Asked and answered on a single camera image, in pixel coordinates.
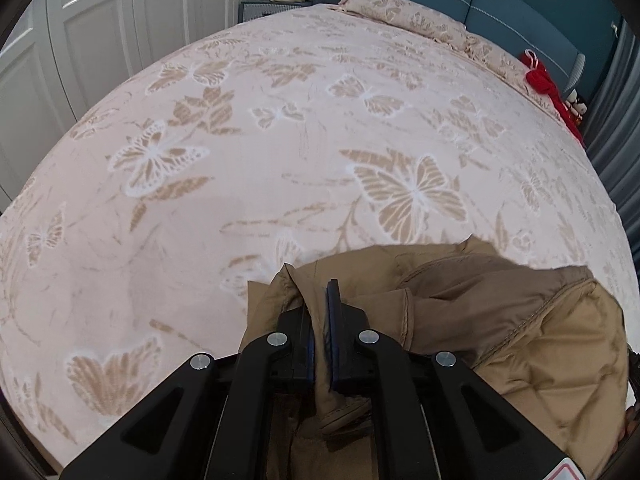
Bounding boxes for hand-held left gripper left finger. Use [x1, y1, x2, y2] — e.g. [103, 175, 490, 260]
[60, 305, 316, 480]

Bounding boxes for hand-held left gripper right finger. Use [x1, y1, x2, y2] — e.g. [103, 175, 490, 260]
[325, 279, 568, 480]

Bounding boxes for tan quilted jacket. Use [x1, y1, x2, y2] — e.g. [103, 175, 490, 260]
[237, 235, 632, 480]

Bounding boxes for person's right hand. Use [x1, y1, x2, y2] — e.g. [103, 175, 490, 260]
[617, 402, 640, 448]

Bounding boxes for butterfly print bed blanket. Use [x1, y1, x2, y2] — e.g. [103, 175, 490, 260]
[0, 2, 636, 471]

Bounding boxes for butterfly print pillow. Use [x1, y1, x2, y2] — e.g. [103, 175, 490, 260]
[460, 32, 533, 96]
[337, 0, 468, 51]

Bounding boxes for plush toys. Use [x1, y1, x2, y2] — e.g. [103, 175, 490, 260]
[565, 89, 590, 123]

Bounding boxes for red garment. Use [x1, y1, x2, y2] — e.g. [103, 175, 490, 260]
[517, 50, 586, 146]

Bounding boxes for grey blue curtain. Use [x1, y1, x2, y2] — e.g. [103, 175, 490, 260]
[582, 20, 640, 261]

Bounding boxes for grey nightstand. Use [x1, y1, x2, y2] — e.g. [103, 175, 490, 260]
[237, 0, 316, 23]

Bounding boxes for blue upholstered headboard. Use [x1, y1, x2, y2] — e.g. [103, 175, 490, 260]
[315, 0, 586, 93]

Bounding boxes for white wardrobe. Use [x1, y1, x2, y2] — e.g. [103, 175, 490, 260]
[0, 0, 271, 211]

